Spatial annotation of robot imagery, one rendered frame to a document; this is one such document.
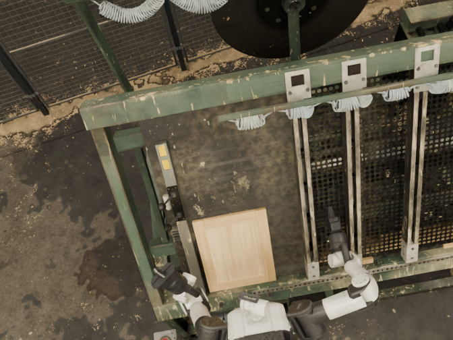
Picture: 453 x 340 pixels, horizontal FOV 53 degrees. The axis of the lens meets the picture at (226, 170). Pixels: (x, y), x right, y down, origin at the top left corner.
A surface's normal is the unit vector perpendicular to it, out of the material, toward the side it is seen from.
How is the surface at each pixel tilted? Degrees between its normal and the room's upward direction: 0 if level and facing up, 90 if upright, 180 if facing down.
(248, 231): 59
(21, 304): 0
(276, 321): 23
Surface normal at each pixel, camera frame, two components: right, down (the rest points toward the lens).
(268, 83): 0.08, 0.49
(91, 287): -0.10, -0.47
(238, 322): -0.15, -0.78
